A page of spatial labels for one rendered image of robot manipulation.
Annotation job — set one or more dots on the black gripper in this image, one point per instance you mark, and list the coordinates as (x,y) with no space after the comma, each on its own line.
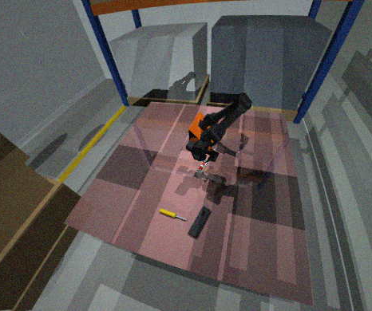
(213,155)

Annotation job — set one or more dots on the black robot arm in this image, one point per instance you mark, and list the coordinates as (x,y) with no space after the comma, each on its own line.
(217,130)

